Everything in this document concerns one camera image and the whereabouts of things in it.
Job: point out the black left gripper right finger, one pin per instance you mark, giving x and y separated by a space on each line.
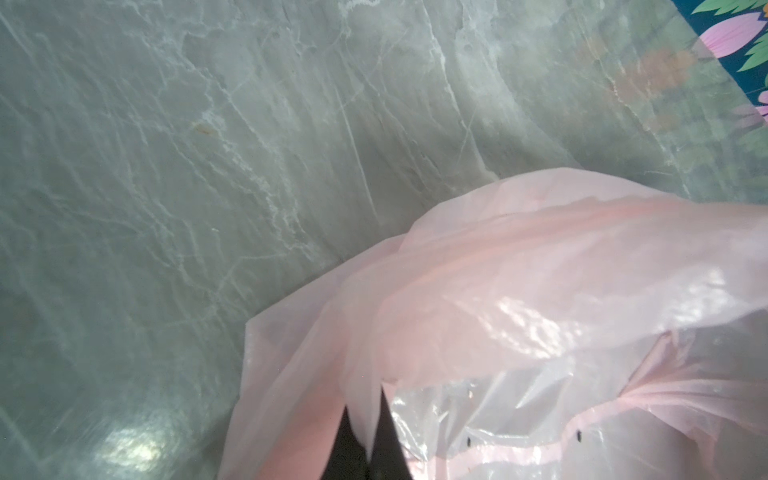
387 460

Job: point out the pink plastic bag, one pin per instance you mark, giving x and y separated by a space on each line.
560 324

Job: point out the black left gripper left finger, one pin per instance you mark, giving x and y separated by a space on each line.
347 460

